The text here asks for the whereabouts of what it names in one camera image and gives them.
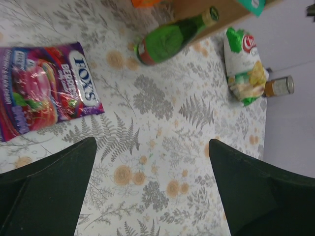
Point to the wooden two-tier shelf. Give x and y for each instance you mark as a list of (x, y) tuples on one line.
[(231, 12)]

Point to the tin can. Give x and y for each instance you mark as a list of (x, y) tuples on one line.
[(279, 87)]

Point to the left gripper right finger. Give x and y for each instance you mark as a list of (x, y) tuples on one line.
[(260, 199)]

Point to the floral table mat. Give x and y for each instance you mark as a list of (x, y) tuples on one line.
[(152, 173)]

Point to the orange snack packet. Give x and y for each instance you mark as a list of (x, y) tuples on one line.
[(146, 3)]

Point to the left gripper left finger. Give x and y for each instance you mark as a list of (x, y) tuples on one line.
[(45, 198)]

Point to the green glass bottle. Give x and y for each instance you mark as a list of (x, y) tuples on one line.
[(168, 40)]

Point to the green Chuba chips bag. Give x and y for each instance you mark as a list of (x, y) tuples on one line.
[(246, 76)]

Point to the teal Fox's mint bag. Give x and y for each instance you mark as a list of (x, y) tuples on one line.
[(253, 6)]

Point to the purple Fox's berries bag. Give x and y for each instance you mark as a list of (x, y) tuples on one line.
[(41, 86)]

